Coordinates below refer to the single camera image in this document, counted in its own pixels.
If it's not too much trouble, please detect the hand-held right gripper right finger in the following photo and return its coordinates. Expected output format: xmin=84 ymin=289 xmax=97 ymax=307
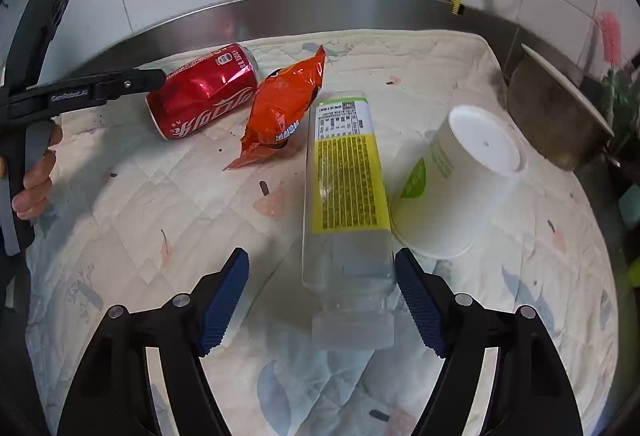
xmin=394 ymin=248 xmax=585 ymax=436

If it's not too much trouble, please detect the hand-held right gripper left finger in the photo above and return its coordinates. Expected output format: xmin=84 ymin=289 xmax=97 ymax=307
xmin=56 ymin=247 xmax=251 ymax=436

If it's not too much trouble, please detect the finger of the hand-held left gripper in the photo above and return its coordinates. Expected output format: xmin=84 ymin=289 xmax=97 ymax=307
xmin=95 ymin=68 xmax=167 ymax=105

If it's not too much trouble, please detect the red soda can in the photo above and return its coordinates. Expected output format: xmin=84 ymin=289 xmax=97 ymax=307
xmin=146 ymin=43 xmax=261 ymax=141

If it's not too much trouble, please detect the white paper cup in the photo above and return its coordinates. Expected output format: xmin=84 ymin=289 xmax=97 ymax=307
xmin=390 ymin=104 xmax=528 ymax=259

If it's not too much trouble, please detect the orange snack bag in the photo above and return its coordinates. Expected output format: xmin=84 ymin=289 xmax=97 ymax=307
xmin=222 ymin=45 xmax=327 ymax=172

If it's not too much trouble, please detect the small yellow box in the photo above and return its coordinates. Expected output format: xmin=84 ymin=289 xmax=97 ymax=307
xmin=301 ymin=90 xmax=397 ymax=351

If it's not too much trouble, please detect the person's left hand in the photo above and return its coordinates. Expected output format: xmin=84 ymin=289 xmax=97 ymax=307
xmin=12 ymin=122 xmax=64 ymax=220

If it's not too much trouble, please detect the white quilted printed blanket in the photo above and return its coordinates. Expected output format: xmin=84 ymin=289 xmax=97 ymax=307
xmin=25 ymin=30 xmax=621 ymax=436

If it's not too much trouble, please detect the steel pot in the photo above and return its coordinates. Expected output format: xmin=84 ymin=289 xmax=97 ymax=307
xmin=506 ymin=43 xmax=616 ymax=172

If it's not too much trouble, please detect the teal cup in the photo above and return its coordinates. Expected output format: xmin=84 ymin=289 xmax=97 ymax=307
xmin=618 ymin=186 xmax=640 ymax=228

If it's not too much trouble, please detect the green utensil jar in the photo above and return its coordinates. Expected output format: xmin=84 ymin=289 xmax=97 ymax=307
xmin=600 ymin=66 xmax=640 ymax=167

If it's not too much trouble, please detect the pink brush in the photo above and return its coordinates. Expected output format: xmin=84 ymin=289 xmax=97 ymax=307
xmin=595 ymin=11 xmax=624 ymax=68

